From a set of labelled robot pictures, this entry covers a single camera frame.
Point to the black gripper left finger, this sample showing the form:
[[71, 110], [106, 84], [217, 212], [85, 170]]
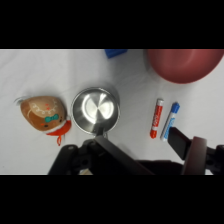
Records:
[[100, 156]]

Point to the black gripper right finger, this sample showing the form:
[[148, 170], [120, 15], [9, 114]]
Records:
[[196, 155]]

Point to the blue cube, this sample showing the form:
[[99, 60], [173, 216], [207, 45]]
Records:
[[115, 53]]

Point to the blue marker pen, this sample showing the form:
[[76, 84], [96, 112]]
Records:
[[170, 121]]

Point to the steel measuring cup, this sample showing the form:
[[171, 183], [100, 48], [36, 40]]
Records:
[[95, 109]]

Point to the red marker pen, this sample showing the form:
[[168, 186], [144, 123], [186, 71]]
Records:
[[157, 118]]

